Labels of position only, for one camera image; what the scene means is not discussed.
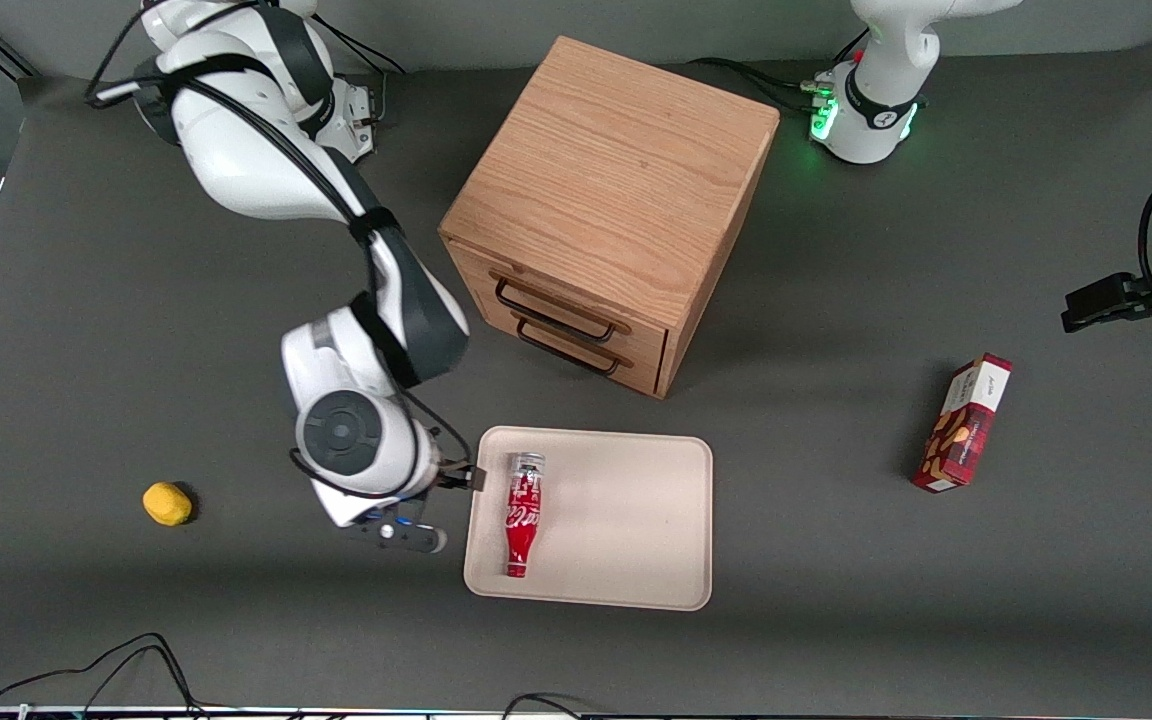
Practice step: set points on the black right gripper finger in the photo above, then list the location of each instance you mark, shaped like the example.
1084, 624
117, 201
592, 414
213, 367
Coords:
471, 479

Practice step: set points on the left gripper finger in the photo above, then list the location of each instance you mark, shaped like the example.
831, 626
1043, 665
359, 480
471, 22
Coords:
1106, 300

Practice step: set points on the red coke bottle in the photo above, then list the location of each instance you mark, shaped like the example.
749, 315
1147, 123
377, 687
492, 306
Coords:
521, 515

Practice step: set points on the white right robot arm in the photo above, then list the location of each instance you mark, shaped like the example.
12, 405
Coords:
366, 440

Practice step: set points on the cream plastic tray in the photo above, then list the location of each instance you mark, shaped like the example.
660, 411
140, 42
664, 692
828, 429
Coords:
626, 530

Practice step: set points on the red plaid biscuit box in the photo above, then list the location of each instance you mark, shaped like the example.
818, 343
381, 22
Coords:
964, 425

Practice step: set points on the wooden drawer front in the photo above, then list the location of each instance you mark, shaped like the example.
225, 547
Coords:
556, 300
639, 367

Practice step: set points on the yellow lemon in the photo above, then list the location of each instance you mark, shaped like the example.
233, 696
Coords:
167, 503

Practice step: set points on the wooden two-drawer cabinet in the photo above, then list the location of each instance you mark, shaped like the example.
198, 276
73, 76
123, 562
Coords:
616, 170

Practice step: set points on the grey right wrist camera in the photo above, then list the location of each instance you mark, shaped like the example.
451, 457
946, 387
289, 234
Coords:
401, 535

